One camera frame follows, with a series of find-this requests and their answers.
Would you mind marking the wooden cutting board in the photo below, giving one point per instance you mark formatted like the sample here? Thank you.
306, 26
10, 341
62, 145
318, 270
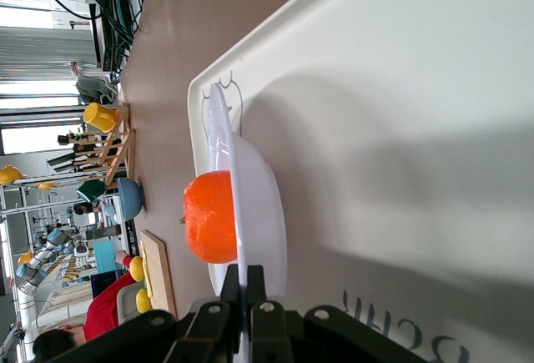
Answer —
160, 275

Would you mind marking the white round plate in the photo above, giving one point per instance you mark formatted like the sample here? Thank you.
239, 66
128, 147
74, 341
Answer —
258, 213

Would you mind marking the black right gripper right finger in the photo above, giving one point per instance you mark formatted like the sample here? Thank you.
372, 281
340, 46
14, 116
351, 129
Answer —
258, 296

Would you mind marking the cream tray with bear print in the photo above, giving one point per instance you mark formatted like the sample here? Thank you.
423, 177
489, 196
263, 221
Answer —
396, 129

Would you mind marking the yellow mug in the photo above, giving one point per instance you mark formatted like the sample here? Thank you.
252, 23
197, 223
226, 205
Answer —
100, 117

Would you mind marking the wooden mug rack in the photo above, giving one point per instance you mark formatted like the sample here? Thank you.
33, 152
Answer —
121, 150

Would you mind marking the yellow hard hat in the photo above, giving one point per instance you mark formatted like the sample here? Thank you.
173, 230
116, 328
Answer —
10, 174

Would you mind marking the person in red shirt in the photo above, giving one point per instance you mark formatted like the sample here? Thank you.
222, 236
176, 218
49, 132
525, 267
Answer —
104, 309

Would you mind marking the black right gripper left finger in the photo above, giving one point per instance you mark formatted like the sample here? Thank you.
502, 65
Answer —
231, 296

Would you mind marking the grey background robot arm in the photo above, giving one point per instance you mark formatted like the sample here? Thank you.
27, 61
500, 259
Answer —
41, 258

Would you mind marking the dark green mug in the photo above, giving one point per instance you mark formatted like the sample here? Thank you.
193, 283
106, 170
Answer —
91, 190

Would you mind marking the yellow lemon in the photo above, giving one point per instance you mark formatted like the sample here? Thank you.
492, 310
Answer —
137, 269
144, 301

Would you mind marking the blue bowl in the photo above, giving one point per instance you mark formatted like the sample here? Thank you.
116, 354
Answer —
130, 199

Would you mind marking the orange fruit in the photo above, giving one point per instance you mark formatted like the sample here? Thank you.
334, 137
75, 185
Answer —
210, 217

